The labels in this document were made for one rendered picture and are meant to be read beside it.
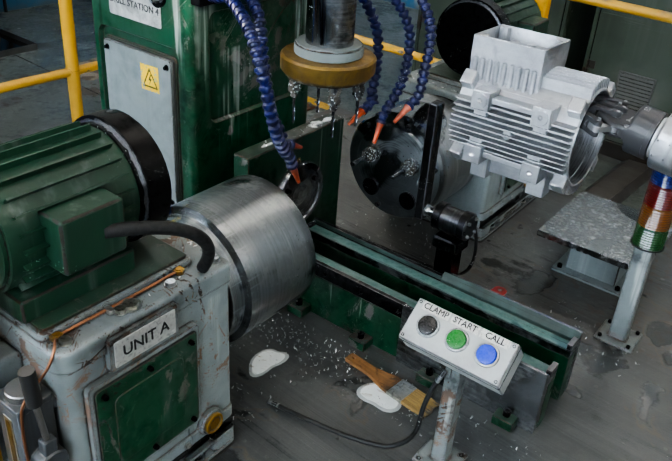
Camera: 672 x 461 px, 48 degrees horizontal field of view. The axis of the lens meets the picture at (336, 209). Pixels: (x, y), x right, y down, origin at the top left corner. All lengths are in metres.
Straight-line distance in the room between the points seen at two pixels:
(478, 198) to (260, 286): 0.80
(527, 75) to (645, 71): 3.25
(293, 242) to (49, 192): 0.46
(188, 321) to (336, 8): 0.61
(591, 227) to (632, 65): 2.68
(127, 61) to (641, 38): 3.30
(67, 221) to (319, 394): 0.67
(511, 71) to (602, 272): 0.76
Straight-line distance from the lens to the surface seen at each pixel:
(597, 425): 1.47
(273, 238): 1.22
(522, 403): 1.38
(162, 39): 1.47
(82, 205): 0.93
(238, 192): 1.26
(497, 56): 1.21
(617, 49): 4.46
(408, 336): 1.16
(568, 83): 1.19
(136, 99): 1.57
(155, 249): 1.10
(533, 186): 1.23
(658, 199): 1.51
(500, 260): 1.85
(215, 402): 1.23
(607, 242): 1.79
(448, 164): 1.63
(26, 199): 0.93
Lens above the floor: 1.76
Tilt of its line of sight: 29 degrees down
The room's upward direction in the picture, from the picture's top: 4 degrees clockwise
